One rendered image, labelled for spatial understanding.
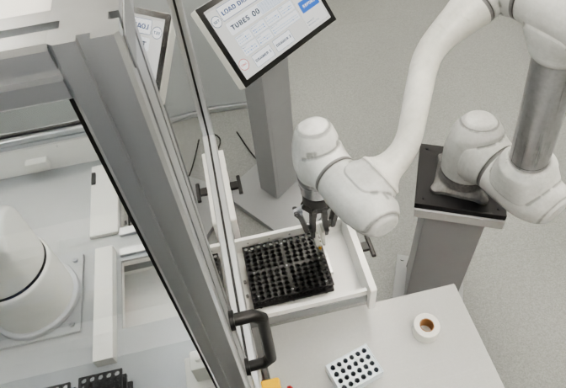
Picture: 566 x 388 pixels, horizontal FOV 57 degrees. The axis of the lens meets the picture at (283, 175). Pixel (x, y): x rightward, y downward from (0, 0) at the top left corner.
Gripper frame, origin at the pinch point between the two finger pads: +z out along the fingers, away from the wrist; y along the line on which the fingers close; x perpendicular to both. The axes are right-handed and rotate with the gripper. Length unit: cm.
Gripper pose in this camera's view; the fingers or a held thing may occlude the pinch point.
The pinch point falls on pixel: (319, 235)
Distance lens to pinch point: 141.0
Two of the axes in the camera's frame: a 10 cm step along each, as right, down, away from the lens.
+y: -9.7, 2.1, -0.8
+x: 2.1, 7.4, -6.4
